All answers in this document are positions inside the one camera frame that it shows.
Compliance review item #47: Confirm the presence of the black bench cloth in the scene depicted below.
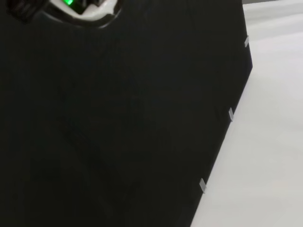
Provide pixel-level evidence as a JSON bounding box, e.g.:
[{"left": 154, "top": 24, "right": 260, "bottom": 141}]
[{"left": 0, "top": 0, "right": 254, "bottom": 227}]

